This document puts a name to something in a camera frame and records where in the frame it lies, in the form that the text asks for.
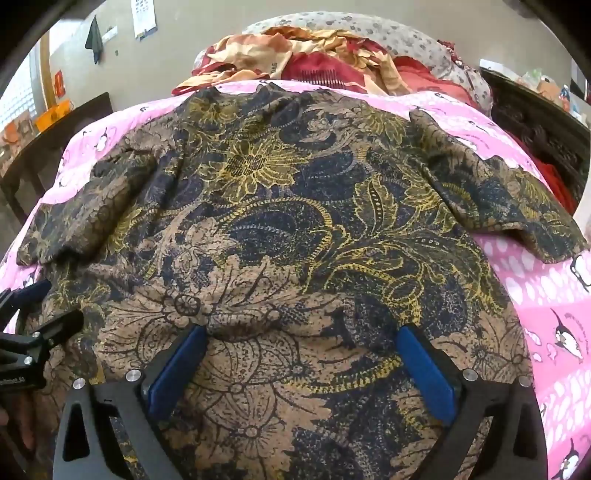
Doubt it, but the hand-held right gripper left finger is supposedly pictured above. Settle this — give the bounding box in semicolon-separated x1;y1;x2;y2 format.
53;325;208;480

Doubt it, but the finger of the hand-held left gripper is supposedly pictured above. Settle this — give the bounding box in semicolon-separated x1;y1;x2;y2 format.
0;279;52;319
28;309;85;347

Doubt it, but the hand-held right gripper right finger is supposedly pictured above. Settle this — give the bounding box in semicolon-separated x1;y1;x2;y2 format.
396;325;550;480

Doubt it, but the brown floral batik shirt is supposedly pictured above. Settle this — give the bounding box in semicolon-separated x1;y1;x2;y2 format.
16;85;589;480

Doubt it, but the person's left hand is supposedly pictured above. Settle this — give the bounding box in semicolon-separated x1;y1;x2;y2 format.
0;394;35;455

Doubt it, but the pink penguin print blanket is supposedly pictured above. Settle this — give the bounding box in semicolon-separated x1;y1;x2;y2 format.
0;78;591;480

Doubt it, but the orange box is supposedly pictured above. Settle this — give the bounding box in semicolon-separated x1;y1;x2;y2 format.
37;102;75;132

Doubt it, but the dark wooden table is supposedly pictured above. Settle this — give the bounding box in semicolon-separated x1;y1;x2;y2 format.
0;92;114;222

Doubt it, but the window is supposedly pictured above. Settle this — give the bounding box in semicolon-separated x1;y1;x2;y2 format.
0;46;49;125

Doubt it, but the red cloth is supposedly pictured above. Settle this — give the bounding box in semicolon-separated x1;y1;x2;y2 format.
512;134;578;215

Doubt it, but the dark hanging cloth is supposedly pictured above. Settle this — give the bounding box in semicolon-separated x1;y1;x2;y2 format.
85;16;103;64

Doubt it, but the dark carved wooden headboard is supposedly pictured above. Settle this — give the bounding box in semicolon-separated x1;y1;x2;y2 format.
480;67;591;217

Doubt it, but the red orange floral blanket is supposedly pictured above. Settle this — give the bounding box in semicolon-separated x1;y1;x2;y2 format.
173;25;462;97

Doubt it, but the grey floral pillow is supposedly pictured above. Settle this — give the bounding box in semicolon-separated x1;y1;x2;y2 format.
194;11;492;116

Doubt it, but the wall calendar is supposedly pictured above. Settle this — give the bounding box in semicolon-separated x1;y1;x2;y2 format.
130;0;149;38

